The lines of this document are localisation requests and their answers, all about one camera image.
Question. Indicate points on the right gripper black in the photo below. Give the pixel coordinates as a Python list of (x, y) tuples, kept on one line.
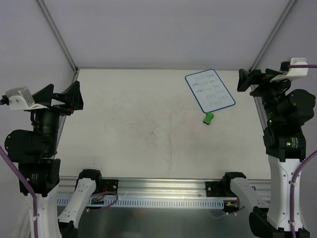
[(263, 79)]

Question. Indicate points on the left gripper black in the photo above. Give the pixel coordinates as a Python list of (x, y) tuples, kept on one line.
[(56, 106)]

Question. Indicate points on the blue framed whiteboard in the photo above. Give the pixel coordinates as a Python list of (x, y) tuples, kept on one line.
[(209, 91)]

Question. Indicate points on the green whiteboard eraser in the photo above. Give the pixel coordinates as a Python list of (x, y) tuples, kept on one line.
[(209, 116)]

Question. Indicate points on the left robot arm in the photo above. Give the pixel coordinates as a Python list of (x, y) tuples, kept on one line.
[(32, 157)]

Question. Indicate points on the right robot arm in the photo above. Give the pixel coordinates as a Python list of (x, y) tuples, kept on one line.
[(286, 112)]

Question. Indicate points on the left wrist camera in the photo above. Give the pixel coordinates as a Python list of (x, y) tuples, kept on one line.
[(20, 99)]

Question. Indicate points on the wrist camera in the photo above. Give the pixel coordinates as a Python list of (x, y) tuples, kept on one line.
[(20, 99), (292, 70)]

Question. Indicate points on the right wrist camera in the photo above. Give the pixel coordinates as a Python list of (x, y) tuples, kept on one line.
[(292, 70)]

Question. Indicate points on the right aluminium frame post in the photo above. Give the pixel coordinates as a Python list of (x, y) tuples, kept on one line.
[(274, 31)]

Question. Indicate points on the aluminium frame post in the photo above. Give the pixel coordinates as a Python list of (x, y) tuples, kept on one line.
[(55, 31), (274, 31)]

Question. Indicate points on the left aluminium frame post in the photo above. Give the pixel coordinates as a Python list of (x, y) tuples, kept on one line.
[(55, 31)]

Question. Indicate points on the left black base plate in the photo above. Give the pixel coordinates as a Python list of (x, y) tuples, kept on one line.
[(110, 185)]

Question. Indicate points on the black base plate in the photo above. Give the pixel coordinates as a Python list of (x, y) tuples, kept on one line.
[(110, 185), (214, 189)]

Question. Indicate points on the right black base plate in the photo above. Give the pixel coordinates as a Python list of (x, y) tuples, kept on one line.
[(214, 189)]

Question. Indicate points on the white slotted cable duct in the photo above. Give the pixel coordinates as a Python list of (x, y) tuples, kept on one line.
[(149, 203)]

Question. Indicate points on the aluminium mounting rail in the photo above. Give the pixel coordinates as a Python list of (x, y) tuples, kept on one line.
[(163, 187)]

